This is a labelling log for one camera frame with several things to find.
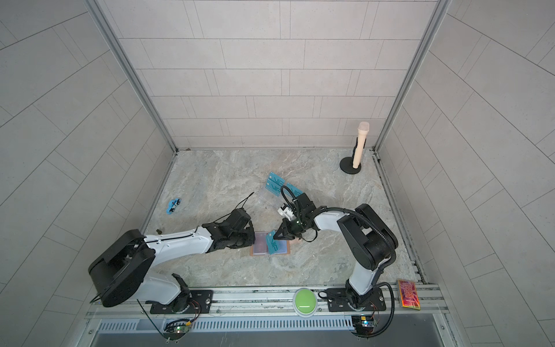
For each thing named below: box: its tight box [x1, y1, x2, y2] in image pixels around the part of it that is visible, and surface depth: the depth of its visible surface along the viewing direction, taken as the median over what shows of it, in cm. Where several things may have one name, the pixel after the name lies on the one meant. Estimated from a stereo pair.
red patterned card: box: [398, 279, 422, 311], surface depth 72 cm
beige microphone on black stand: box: [339, 121, 370, 175], surface depth 96 cm
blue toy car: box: [166, 198, 182, 215], surface depth 94 cm
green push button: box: [292, 287, 318, 319], surface depth 71 cm
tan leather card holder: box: [250, 231, 291, 257], surface depth 84 cm
